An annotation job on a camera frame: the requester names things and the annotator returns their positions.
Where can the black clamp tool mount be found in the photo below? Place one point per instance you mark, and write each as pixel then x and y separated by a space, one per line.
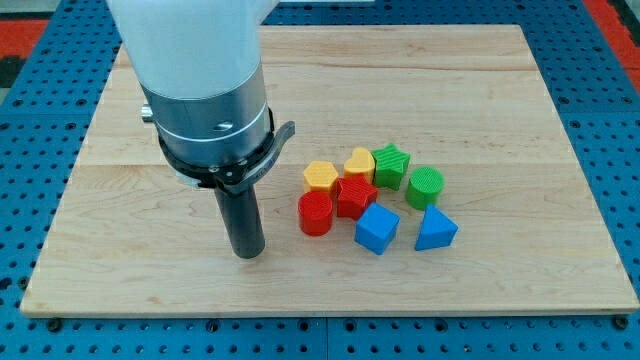
pixel 224 148

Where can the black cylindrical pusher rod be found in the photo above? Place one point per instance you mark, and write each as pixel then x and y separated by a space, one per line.
pixel 242 221

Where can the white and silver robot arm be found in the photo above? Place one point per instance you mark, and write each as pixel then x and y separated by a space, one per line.
pixel 199 65

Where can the blue cube block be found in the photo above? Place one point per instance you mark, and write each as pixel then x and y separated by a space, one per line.
pixel 376 228

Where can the red cylinder block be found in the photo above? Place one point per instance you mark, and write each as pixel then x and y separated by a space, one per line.
pixel 315 210

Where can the yellow hexagon block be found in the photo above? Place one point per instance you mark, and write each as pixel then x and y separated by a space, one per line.
pixel 320 176

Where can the red star block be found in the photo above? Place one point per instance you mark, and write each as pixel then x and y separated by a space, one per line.
pixel 354 195

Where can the yellow heart block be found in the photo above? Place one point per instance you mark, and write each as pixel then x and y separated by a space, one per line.
pixel 362 163

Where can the green star block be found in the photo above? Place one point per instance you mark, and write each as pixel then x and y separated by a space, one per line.
pixel 391 166

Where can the green cylinder block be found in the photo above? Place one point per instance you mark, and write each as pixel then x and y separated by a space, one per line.
pixel 424 187

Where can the light wooden board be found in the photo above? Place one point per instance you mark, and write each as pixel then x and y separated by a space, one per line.
pixel 130 240

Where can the blue triangular prism block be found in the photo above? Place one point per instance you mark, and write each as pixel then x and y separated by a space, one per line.
pixel 437 230

